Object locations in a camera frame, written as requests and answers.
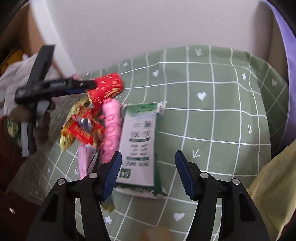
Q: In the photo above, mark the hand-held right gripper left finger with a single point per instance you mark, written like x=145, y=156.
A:
x=113, y=176

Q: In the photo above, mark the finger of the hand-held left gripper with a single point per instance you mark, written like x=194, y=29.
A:
x=85, y=84
x=75, y=91

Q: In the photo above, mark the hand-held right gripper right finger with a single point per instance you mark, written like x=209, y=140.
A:
x=185, y=176

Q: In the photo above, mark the red paper cup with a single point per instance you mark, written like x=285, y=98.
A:
x=107, y=88

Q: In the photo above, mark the green white packet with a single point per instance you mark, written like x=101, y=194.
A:
x=138, y=150

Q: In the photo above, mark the red snack wrapper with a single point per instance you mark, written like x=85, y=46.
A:
x=85, y=131

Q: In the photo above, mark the green yellow snack wrapper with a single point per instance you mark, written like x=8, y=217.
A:
x=67, y=136

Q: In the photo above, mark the yellow plastic bin bag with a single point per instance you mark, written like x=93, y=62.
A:
x=272, y=197

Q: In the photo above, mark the person's left hand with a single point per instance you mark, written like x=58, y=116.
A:
x=44, y=125

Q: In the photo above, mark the white plastic bag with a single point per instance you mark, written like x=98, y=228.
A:
x=13, y=78

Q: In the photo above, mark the pink candy pack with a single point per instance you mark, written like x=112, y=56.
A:
x=83, y=162

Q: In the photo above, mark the long pink packet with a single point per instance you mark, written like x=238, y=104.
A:
x=112, y=129

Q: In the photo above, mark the white curved panel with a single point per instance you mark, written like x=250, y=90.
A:
x=57, y=34

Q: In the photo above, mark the green checked tablecloth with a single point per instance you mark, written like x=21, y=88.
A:
x=208, y=115

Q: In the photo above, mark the dark red clothing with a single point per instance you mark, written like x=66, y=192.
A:
x=16, y=215

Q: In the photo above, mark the purple cloth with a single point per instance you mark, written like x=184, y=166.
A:
x=289, y=69

